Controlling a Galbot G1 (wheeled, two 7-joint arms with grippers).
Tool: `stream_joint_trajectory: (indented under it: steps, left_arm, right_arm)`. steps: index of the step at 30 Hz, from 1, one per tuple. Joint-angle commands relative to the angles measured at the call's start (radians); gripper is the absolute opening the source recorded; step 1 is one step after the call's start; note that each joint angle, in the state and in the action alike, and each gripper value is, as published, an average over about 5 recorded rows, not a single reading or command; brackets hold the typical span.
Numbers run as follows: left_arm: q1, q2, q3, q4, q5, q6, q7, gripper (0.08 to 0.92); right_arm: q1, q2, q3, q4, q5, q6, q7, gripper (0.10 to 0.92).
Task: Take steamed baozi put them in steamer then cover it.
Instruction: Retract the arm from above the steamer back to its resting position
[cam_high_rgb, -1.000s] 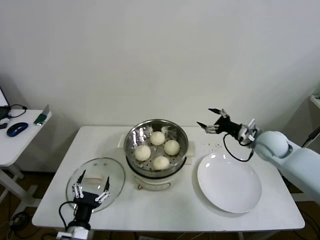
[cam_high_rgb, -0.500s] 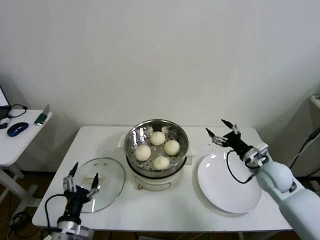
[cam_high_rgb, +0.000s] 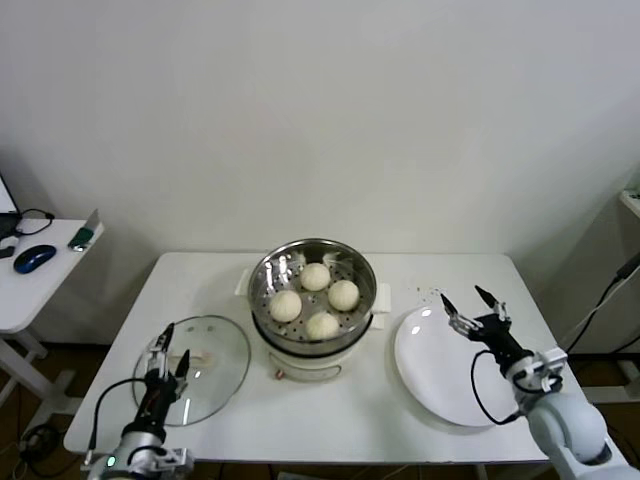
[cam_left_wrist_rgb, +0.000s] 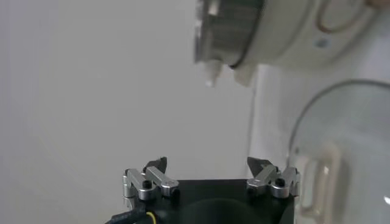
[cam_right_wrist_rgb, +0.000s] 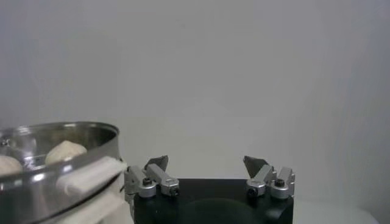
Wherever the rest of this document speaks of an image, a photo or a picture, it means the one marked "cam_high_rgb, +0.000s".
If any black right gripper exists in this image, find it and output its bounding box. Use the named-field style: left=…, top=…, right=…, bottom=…
left=439, top=284, right=534, bottom=372

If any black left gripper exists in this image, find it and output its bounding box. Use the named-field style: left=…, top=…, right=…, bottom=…
left=132, top=322, right=192, bottom=436

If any round glass pot lid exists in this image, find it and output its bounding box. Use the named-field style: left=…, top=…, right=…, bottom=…
left=130, top=314, right=251, bottom=428

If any white steamed baozi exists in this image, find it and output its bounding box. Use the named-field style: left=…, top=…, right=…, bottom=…
left=298, top=263, right=331, bottom=292
left=268, top=290, right=303, bottom=323
left=327, top=279, right=360, bottom=311
left=304, top=312, right=340, bottom=341

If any stainless steel steamer basket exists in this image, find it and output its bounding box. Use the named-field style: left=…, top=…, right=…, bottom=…
left=248, top=238, right=378, bottom=354

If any steel steamer pot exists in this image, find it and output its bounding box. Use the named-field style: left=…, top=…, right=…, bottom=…
left=234, top=267, right=392, bottom=385

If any white round plate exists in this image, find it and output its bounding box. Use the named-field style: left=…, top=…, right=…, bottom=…
left=393, top=305, right=525, bottom=428

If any white side desk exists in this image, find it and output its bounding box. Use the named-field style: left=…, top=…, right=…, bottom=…
left=0, top=218, right=105, bottom=426

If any white stand base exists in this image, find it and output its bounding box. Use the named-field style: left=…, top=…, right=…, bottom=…
left=582, top=349, right=640, bottom=404

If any green white card box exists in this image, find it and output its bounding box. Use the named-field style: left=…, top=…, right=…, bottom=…
left=67, top=208, right=105, bottom=252

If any white floor power strip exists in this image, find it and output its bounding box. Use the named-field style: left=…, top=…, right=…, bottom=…
left=19, top=424, right=59, bottom=456

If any blue computer mouse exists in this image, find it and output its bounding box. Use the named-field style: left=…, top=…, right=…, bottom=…
left=13, top=244, right=57, bottom=275

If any white shelf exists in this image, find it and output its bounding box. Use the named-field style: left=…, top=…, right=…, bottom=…
left=618, top=187, right=640, bottom=221

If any black laptop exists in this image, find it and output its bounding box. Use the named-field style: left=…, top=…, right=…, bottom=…
left=0, top=172, right=22, bottom=240

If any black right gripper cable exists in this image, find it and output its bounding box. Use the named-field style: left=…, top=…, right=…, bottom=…
left=471, top=348, right=524, bottom=427

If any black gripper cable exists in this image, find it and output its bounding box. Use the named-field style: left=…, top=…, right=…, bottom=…
left=471, top=348, right=524, bottom=427
left=88, top=377, right=149, bottom=456

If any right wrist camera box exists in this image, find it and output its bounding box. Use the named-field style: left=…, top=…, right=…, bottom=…
left=512, top=347, right=569, bottom=396

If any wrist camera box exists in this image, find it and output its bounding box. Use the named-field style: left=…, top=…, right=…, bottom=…
left=154, top=447, right=195, bottom=474
left=512, top=347, right=569, bottom=396

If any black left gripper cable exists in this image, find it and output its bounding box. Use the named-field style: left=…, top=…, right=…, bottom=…
left=88, top=377, right=149, bottom=456

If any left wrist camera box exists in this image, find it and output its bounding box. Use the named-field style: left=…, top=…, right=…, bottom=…
left=154, top=447, right=195, bottom=474

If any white black power cable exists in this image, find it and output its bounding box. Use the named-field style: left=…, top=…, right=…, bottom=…
left=559, top=252, right=640, bottom=354

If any thin black desk cable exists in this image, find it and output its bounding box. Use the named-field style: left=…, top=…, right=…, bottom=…
left=14, top=208, right=55, bottom=237

